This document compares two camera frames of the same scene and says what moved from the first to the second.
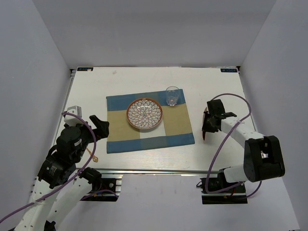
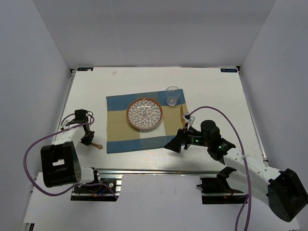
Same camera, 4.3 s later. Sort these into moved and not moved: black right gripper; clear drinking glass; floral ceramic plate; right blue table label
Moved: black right gripper
Not moved: floral ceramic plate; clear drinking glass; right blue table label
